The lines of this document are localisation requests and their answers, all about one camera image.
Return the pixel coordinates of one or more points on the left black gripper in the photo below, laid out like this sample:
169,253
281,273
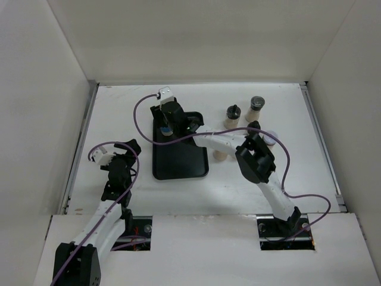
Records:
129,157

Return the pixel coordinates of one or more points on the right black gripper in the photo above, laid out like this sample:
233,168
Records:
158,114

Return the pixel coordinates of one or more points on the tall blue label bottle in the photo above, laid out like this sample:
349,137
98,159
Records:
166,131

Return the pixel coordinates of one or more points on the yellow cap spice bottle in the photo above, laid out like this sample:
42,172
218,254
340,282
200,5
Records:
220,156

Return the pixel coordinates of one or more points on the black knob cap bottle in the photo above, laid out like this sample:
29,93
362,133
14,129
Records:
233,114

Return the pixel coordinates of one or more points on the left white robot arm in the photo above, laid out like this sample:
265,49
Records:
79,261

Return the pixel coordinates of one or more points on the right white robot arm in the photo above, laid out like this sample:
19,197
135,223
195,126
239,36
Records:
255,159

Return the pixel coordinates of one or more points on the black rectangular plastic tray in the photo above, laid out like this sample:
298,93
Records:
179,161

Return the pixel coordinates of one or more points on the black flat cap bottle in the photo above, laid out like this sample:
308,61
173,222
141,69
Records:
256,105

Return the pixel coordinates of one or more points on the white lid red label jar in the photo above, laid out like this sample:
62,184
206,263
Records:
270,138

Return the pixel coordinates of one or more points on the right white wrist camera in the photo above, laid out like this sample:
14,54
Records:
165,95

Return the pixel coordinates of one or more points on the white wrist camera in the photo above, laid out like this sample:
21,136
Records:
101,156
165,95

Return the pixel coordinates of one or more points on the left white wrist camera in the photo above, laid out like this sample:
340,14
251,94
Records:
101,156

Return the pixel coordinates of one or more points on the left aluminium table rail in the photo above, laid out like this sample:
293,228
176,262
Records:
68,187

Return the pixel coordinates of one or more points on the aluminium table rail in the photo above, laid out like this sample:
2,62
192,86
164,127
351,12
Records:
306,95
68,187

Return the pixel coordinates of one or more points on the right aluminium table rail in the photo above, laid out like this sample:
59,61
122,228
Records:
306,95

